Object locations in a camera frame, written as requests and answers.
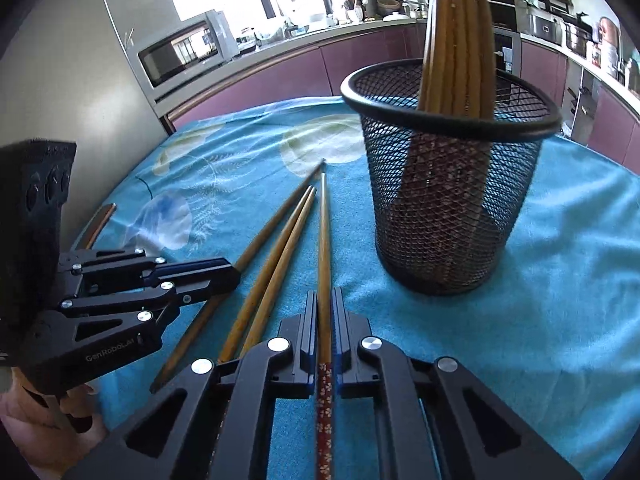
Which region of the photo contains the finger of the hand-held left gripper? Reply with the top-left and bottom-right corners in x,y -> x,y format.
22,273 -> 241,392
59,248 -> 241,295

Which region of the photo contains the person's left hand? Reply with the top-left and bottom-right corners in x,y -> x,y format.
0,367 -> 106,466

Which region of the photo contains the grey refrigerator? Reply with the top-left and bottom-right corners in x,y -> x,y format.
0,0 -> 176,261

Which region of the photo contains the black mesh cup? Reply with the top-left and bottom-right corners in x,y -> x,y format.
341,58 -> 562,297

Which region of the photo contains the steel stock pot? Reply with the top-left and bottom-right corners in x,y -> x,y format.
565,22 -> 588,56

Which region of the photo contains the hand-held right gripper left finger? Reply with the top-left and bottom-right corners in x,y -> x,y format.
64,290 -> 319,480

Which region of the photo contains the white microwave oven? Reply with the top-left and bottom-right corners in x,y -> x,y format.
136,10 -> 240,102

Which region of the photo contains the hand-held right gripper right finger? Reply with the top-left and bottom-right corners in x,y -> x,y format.
332,287 -> 585,480

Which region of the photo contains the pink base cabinet row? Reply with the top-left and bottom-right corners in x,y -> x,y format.
520,40 -> 640,166
160,25 -> 428,133

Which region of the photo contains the built-in black oven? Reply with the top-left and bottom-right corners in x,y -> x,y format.
492,29 -> 523,78

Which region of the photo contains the pink thermos jug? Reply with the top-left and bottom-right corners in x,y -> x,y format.
597,17 -> 623,78

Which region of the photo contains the blue floral tablecloth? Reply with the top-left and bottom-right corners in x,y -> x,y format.
75,95 -> 640,480

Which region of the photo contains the bunch of wooden chopsticks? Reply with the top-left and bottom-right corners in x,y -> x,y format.
395,0 -> 497,283

